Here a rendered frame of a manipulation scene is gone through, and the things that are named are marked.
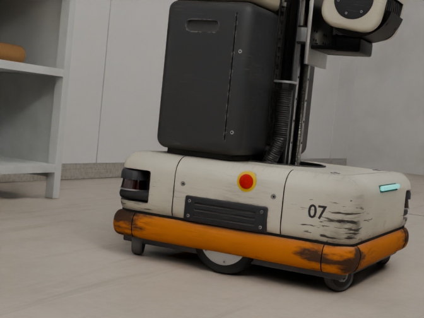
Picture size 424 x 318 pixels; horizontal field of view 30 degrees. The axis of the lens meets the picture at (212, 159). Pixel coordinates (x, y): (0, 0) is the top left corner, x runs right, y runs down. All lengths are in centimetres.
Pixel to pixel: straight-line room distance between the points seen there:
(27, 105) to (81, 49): 79
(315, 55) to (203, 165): 46
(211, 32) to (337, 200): 55
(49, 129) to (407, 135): 548
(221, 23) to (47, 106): 138
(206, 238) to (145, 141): 267
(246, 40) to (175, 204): 45
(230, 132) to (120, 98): 240
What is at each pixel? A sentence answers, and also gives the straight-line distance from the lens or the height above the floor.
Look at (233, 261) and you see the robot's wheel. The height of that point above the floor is 4.
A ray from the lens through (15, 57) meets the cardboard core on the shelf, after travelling 320.
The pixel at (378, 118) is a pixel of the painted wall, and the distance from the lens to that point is 832.
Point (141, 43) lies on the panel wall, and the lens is 451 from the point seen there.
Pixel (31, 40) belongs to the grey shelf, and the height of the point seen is 62.
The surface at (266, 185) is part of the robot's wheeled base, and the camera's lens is 193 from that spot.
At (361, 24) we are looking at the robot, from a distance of 208.
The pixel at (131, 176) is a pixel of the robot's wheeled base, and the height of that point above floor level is 21.
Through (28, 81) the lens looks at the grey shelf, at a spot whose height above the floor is 46.
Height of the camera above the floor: 40
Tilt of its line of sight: 3 degrees down
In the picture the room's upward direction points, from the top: 6 degrees clockwise
